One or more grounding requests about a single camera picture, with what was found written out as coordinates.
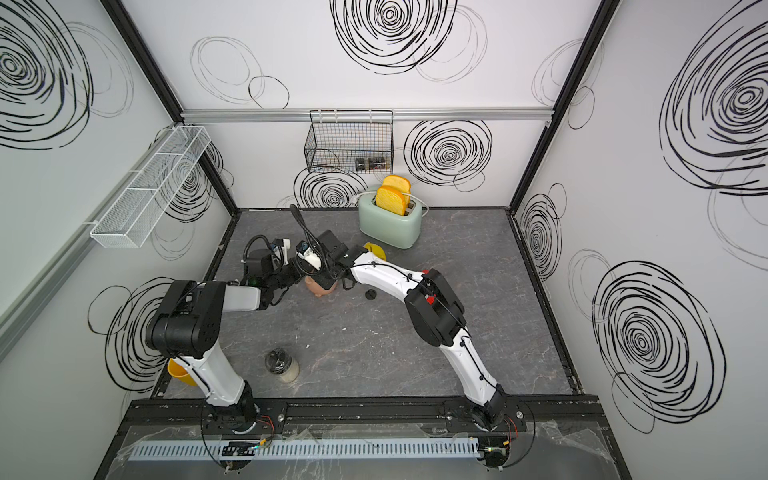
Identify mint green toaster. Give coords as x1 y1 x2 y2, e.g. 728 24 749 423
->
358 191 430 250

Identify yellow piggy bank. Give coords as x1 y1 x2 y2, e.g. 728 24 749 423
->
364 242 387 261

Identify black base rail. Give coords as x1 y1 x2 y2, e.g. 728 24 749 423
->
119 395 607 434

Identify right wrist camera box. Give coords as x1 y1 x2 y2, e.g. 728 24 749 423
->
296 241 323 271

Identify back toast slice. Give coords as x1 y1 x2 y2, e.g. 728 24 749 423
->
382 175 411 194

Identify white slotted cable duct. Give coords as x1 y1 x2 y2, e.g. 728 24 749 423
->
127 438 481 462

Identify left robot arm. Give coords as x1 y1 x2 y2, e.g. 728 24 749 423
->
144 239 300 434

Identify clear jar with white contents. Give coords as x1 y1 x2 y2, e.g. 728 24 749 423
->
265 348 300 384

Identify front toast slice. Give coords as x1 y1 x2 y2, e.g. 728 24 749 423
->
375 185 410 216

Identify black wire wall basket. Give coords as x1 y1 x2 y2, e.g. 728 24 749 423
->
303 109 395 174

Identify yellow mug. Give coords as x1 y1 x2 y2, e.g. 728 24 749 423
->
167 359 196 386

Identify red piggy bank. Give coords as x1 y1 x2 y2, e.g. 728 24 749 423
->
420 270 436 305

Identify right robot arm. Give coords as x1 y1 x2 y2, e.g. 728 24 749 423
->
296 230 507 431

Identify white wire wall shelf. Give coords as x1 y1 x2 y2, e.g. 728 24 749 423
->
90 125 212 249

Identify pink piggy bank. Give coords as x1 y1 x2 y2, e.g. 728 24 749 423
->
304 276 338 298

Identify toast slice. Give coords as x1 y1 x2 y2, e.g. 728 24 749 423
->
382 175 411 194
375 185 410 216

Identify small jars in basket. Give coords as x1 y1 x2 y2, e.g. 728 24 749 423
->
354 156 389 173

